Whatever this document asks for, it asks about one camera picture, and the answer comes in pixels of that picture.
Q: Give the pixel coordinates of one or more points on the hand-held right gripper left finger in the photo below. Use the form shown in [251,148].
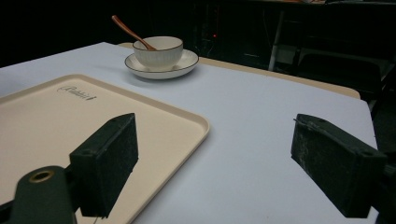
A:
[106,168]

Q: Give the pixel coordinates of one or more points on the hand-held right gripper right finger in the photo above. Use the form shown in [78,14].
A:
[333,169]

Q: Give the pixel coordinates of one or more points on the white ribbed bowl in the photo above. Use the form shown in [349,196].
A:
[160,53]

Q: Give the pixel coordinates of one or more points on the white saucer plate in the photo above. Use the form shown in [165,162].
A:
[183,63]

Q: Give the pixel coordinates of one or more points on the brown wooden spoon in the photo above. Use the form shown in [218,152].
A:
[129,31]

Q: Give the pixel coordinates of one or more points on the beige plastic tray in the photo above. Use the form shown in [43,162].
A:
[62,130]

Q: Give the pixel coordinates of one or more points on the white metal stand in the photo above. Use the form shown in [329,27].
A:
[275,46]

